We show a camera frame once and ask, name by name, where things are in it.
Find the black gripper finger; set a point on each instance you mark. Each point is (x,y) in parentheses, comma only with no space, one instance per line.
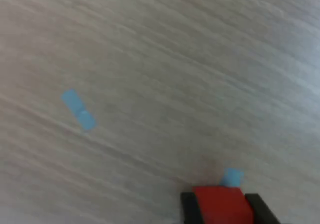
(262,211)
(192,209)

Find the red cube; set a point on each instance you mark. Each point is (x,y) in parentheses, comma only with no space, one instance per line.
(222,206)

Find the small blue tape marker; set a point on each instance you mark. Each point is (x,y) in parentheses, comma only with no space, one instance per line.
(232,176)
(78,109)

